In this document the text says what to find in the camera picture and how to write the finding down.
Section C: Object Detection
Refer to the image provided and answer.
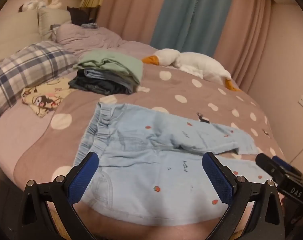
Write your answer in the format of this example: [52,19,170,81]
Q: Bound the white goose plush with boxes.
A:
[141,49,242,92]

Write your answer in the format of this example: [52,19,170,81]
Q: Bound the pink bed sheet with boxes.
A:
[0,90,75,188]

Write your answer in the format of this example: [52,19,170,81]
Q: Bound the light blue strawberry pants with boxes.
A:
[74,102,273,227]

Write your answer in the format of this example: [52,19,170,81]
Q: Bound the blue plaid pillow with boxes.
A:
[0,41,78,123]

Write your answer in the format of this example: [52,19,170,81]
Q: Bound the beige pillow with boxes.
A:
[38,7,72,40]

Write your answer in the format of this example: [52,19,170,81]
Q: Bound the black cloth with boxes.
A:
[67,6,99,27]

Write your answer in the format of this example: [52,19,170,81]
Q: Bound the purple duvet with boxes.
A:
[51,24,157,56]

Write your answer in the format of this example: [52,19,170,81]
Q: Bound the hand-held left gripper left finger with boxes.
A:
[18,151,99,240]

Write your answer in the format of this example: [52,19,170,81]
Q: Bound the pink curtain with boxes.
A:
[213,0,274,87]
[96,0,172,44]

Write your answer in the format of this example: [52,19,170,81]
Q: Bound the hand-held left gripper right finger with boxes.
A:
[202,152,285,240]

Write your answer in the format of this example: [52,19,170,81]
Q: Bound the folded blue jeans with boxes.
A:
[83,69,128,81]

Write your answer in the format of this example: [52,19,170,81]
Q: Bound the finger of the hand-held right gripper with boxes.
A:
[256,153,303,206]
[272,156,303,180]

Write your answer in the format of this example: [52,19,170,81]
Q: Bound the yellow cartoon print cloth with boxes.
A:
[21,77,73,118]

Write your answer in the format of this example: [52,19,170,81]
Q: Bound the stack of folded clothes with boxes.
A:
[73,50,144,85]

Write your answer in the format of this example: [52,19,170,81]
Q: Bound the brown polka dot blanket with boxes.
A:
[13,66,285,232]

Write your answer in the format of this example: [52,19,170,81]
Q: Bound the brown and white plush toy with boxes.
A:
[18,0,45,12]

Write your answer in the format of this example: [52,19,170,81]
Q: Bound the blue curtain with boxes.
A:
[150,0,238,58]

